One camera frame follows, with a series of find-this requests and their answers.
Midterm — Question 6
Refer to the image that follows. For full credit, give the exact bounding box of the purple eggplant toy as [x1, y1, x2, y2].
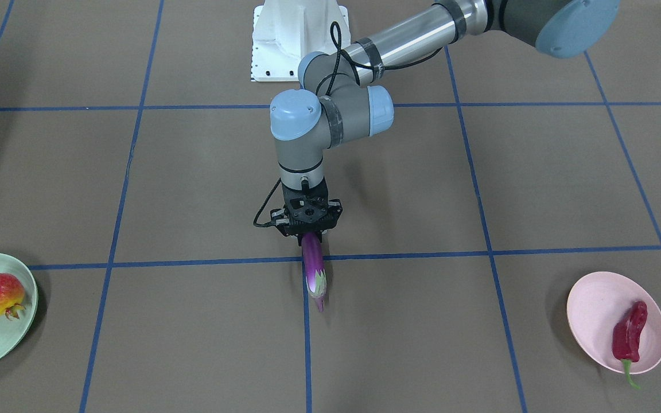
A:
[301, 233, 327, 312]

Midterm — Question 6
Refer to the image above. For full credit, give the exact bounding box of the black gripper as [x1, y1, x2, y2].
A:
[270, 180, 343, 237]

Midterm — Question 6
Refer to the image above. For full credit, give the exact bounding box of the pink plate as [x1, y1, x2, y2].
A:
[566, 271, 661, 375]

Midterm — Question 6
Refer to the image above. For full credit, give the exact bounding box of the white pedestal column base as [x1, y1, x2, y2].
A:
[250, 1, 352, 82]

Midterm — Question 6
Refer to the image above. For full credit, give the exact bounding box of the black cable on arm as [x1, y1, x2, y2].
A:
[253, 22, 443, 229]

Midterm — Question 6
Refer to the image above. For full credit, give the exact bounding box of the red chili pepper toy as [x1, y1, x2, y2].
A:
[612, 301, 648, 390]

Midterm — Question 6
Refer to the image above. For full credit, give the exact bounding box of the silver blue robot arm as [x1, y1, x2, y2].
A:
[264, 1, 621, 238]

